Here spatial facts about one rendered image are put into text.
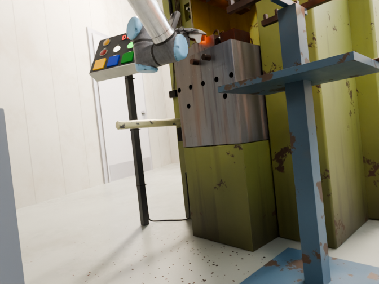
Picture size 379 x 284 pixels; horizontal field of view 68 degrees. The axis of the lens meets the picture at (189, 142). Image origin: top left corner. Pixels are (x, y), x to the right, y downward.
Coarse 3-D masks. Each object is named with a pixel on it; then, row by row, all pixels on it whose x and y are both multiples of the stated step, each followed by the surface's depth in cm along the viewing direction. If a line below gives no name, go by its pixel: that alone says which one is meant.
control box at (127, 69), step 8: (104, 40) 179; (112, 40) 175; (120, 40) 172; (128, 40) 169; (104, 48) 175; (112, 48) 171; (120, 48) 168; (128, 48) 164; (96, 56) 174; (104, 56) 171; (120, 56) 164; (120, 64) 161; (128, 64) 158; (96, 72) 167; (104, 72) 166; (112, 72) 165; (120, 72) 165; (128, 72) 164; (136, 72) 163; (96, 80) 174; (104, 80) 173
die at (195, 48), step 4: (212, 36) 134; (216, 36) 135; (208, 40) 136; (212, 40) 134; (196, 44) 142; (200, 44) 140; (204, 44) 138; (208, 44) 136; (212, 44) 135; (216, 44) 135; (188, 48) 147; (192, 48) 145; (196, 48) 143; (200, 48) 141; (188, 52) 147; (192, 52) 145; (196, 52) 143
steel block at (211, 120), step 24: (216, 48) 125; (240, 48) 123; (192, 72) 138; (216, 72) 127; (240, 72) 122; (192, 96) 139; (216, 96) 128; (240, 96) 121; (264, 96) 133; (192, 120) 141; (216, 120) 129; (240, 120) 120; (264, 120) 132; (192, 144) 142; (216, 144) 131
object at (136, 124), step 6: (138, 120) 154; (144, 120) 156; (150, 120) 159; (156, 120) 161; (162, 120) 164; (168, 120) 167; (174, 120) 170; (120, 126) 145; (126, 126) 148; (132, 126) 150; (138, 126) 153; (144, 126) 156; (150, 126) 158; (156, 126) 162; (162, 126) 165
